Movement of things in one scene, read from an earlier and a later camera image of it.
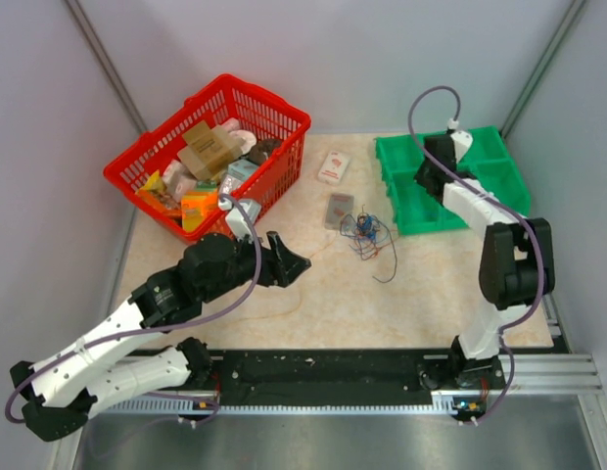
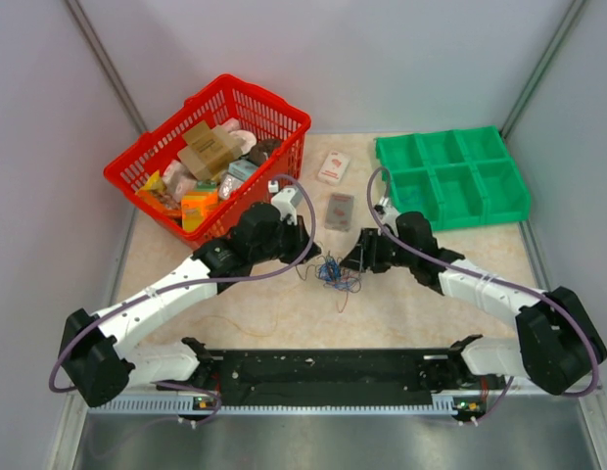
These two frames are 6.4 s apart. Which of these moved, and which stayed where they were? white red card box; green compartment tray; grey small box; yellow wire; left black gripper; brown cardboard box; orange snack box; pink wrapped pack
Moved: left black gripper; yellow wire
Stayed: orange snack box; brown cardboard box; white red card box; pink wrapped pack; grey small box; green compartment tray
